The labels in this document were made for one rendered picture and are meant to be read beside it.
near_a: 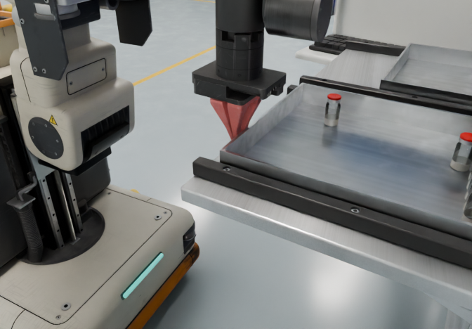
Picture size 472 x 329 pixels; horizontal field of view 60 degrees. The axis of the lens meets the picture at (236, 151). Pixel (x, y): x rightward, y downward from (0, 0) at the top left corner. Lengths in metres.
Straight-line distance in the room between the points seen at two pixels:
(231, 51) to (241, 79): 0.03
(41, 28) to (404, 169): 0.65
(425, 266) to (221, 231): 1.39
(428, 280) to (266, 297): 1.14
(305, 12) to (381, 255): 0.25
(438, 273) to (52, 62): 0.71
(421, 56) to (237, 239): 1.05
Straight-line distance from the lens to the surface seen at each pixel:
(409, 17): 1.36
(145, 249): 1.31
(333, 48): 1.26
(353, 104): 0.69
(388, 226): 0.44
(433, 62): 1.00
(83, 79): 1.00
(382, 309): 1.57
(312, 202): 0.45
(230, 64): 0.48
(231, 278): 1.58
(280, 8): 0.45
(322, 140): 0.60
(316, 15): 0.43
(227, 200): 0.47
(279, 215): 0.46
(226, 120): 0.52
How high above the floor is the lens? 1.17
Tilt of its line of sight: 30 degrees down
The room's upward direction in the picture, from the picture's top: straight up
